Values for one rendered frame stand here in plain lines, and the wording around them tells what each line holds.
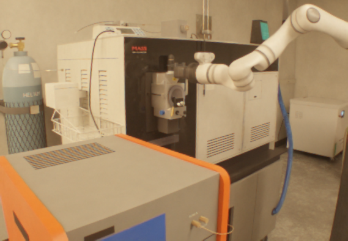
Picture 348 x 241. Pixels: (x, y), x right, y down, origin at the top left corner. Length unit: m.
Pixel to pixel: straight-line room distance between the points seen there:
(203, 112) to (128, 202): 1.00
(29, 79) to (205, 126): 1.00
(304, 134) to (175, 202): 3.88
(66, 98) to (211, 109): 0.69
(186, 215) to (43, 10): 1.87
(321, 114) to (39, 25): 3.49
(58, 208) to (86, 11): 1.96
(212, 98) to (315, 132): 2.95
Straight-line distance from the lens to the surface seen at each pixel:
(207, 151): 1.50
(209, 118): 1.46
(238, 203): 1.75
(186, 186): 0.53
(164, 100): 1.14
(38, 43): 2.17
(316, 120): 4.24
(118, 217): 0.46
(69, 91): 1.34
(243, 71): 0.91
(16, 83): 1.75
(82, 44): 1.41
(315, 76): 4.90
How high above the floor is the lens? 1.35
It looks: 10 degrees down
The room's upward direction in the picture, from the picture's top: straight up
